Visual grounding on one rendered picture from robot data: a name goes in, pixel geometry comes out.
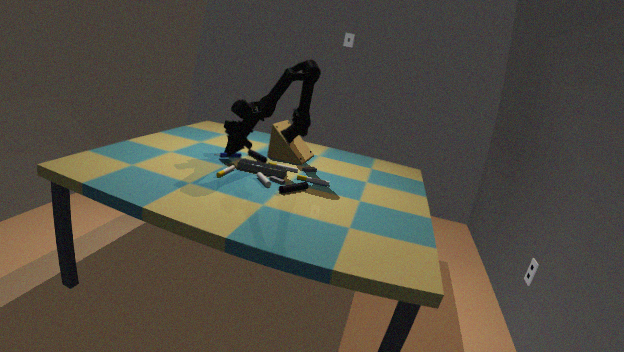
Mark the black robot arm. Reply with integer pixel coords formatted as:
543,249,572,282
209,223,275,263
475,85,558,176
224,60,321,143

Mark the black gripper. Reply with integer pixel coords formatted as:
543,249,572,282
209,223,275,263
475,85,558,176
224,120,253,157

